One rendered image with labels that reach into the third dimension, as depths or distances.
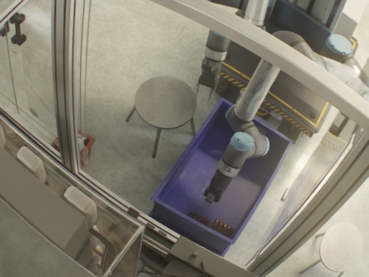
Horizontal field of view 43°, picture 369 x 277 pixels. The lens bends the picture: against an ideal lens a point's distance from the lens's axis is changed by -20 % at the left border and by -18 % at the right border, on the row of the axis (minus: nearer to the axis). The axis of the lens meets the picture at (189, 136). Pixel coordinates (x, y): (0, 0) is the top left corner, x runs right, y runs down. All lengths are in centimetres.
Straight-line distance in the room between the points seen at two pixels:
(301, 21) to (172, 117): 84
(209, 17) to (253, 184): 168
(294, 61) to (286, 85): 185
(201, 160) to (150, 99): 38
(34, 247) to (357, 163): 71
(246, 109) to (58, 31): 110
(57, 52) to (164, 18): 198
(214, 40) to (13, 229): 150
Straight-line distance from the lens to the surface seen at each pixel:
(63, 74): 155
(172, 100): 272
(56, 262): 84
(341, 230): 266
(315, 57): 190
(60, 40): 143
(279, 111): 276
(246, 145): 219
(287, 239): 156
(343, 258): 262
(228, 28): 102
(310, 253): 283
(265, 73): 208
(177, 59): 319
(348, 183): 120
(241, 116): 229
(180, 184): 255
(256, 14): 223
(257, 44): 101
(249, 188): 260
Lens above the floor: 252
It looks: 59 degrees down
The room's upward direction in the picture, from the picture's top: 16 degrees clockwise
